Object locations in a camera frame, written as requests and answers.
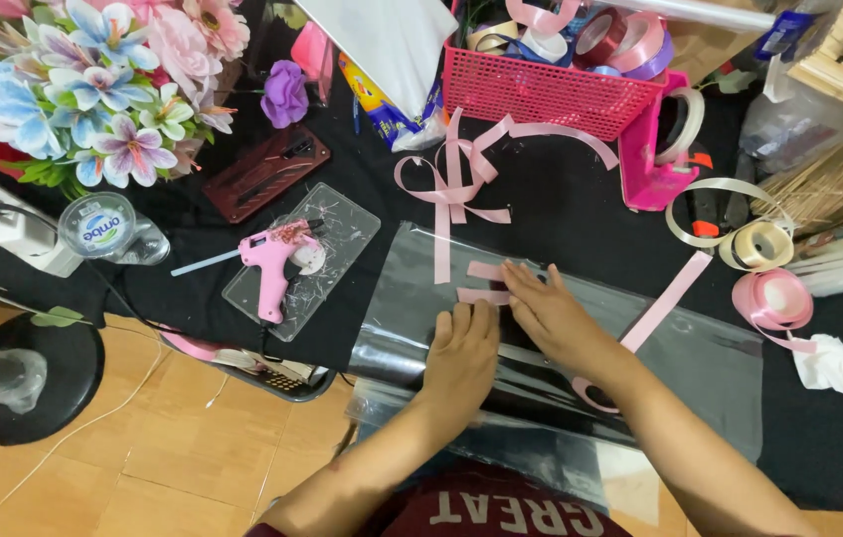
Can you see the person's left hand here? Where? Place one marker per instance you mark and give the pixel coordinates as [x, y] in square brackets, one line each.
[462, 365]

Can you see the person's right hand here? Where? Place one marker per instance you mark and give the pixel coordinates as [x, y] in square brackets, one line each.
[567, 324]

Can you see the pink ribbon piece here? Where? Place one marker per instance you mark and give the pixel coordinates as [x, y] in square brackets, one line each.
[482, 272]

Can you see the clear cellophane sheet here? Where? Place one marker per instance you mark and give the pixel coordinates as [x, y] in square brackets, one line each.
[690, 358]

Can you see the long pink ribbon strip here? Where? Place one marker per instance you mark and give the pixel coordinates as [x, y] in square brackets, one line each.
[664, 306]

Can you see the black table cloth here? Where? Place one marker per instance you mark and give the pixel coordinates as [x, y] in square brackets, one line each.
[570, 194]

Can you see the person's maroon shirt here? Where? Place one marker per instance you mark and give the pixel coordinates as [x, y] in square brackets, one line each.
[488, 503]

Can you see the pink ribbon bow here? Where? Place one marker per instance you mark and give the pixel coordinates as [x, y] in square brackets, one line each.
[459, 190]

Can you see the pink tape dispenser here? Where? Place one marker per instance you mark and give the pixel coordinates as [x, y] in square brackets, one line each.
[649, 168]

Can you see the clear acrylic tray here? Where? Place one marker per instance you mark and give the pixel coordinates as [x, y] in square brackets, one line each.
[339, 224]

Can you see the pink ribbon roll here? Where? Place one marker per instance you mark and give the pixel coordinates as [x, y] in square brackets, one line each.
[772, 302]

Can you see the cream ribbon roll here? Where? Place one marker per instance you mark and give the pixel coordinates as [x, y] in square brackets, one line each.
[758, 246]

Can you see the pink glue gun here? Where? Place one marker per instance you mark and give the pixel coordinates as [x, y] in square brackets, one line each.
[272, 261]

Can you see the pink plastic basket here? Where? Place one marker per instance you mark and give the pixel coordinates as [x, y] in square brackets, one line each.
[541, 93]

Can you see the blue yellow packet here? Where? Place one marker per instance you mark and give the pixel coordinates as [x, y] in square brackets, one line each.
[384, 112]

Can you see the crumpled white tissue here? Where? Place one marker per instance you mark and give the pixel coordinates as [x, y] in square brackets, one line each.
[835, 369]

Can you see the dark red knife case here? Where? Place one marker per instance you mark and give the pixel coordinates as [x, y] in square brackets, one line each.
[265, 175]

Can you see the blue pen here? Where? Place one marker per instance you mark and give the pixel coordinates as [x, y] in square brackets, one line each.
[355, 112]

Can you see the clear glue stick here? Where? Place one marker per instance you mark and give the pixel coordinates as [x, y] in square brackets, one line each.
[201, 263]

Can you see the heap of ribbon rolls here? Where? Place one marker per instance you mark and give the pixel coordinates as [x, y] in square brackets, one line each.
[615, 37]

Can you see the clear bag of supplies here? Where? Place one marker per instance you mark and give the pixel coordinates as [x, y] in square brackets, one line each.
[794, 130]

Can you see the bundle of bamboo skewers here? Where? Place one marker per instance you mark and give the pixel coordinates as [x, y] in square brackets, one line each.
[831, 179]

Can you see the purple fabric flower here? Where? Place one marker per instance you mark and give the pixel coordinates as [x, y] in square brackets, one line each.
[284, 93]

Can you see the white plastic bag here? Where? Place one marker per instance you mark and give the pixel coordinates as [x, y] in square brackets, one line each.
[392, 45]

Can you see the clear wrapping film roll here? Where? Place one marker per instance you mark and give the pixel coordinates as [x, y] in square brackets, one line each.
[697, 11]

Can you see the pink plastic holder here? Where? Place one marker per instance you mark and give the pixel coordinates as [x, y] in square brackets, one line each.
[311, 52]

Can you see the blue label bottle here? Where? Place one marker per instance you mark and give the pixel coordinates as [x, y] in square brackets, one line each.
[783, 30]

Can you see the sealed plastic water cup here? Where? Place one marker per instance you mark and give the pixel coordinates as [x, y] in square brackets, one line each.
[101, 227]

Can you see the black round stool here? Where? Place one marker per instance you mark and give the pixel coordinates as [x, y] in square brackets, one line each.
[56, 388]

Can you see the green fabric leaf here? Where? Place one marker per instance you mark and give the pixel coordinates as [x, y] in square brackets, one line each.
[56, 318]

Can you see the artificial flower bouquet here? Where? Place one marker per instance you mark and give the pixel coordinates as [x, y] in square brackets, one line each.
[86, 89]

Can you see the white power strip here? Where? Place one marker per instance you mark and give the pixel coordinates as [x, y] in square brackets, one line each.
[8, 224]

